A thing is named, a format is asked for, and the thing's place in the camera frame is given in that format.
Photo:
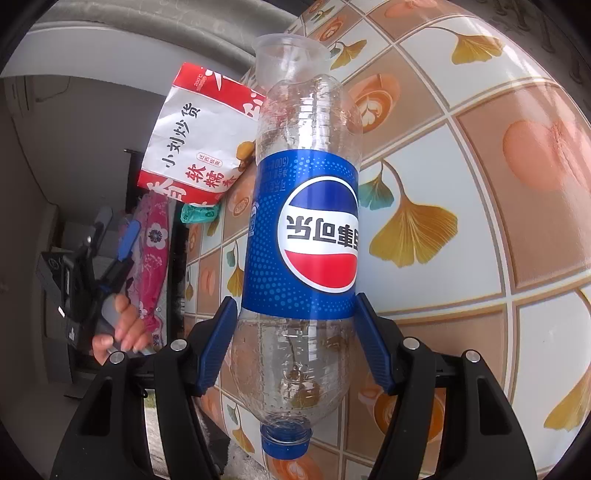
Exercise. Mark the red and white snack bag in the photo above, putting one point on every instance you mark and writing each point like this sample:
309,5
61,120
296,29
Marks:
194,138

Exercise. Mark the clear bottle with blue label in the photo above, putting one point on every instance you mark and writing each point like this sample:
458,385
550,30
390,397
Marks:
295,207

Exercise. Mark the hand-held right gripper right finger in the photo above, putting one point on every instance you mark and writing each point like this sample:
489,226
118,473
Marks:
374,341

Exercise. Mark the pink floral plastic bag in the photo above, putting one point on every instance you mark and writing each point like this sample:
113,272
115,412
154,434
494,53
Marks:
152,249

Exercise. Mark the orange patterned tiled ledge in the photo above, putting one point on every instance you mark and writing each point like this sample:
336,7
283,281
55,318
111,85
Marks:
461,161

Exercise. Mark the person's left hand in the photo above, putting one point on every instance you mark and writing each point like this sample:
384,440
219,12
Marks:
131,330

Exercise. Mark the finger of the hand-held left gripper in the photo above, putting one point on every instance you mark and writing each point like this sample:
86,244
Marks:
125,242
102,221

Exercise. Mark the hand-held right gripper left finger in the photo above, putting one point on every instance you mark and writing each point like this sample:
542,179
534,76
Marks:
217,346

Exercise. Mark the small green packet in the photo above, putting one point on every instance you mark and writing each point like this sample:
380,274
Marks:
196,214

